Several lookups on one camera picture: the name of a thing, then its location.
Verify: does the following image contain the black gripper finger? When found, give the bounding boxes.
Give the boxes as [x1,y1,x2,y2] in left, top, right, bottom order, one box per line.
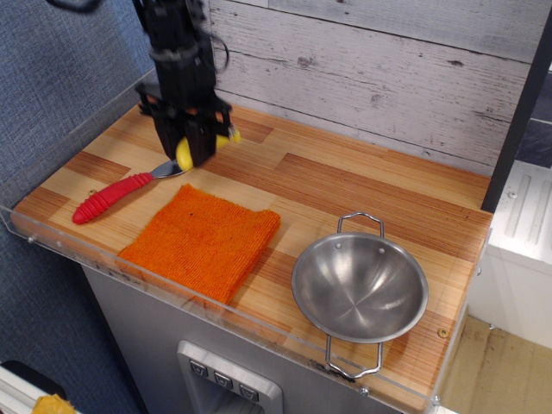
[154,118,185,160]
[185,122,216,166]

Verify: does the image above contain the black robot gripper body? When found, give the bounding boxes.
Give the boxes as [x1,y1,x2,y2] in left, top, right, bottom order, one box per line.
[136,51,232,134]

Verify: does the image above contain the yellow toy banana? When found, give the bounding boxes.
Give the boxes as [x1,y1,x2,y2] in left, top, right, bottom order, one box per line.
[175,129,242,172]

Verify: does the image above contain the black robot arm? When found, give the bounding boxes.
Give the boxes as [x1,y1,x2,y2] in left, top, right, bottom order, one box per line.
[135,1,234,171]

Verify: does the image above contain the orange folded cloth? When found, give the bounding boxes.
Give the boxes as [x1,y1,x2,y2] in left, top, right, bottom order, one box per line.
[118,185,281,304]

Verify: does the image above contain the clear acrylic table guard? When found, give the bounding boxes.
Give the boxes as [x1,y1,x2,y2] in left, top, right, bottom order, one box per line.
[3,107,492,413]

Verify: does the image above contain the grey cabinet with dispenser panel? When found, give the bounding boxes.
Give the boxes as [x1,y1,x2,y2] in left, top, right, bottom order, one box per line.
[84,267,395,413]

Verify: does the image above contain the white ribbed side unit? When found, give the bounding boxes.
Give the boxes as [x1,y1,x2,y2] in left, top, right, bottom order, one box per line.
[467,161,551,348]

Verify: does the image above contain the red handled metal fork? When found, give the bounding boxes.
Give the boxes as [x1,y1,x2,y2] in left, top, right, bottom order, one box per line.
[72,159,193,224]

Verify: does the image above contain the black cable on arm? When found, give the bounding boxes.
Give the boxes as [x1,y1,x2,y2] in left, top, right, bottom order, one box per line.
[45,0,232,74]

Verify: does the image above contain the stainless steel two-handled bowl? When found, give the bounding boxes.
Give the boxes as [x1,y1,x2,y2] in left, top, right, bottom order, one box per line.
[292,213,429,381]

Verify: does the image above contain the black vertical post right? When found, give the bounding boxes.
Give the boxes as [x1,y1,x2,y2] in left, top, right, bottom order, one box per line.
[480,0,552,213]

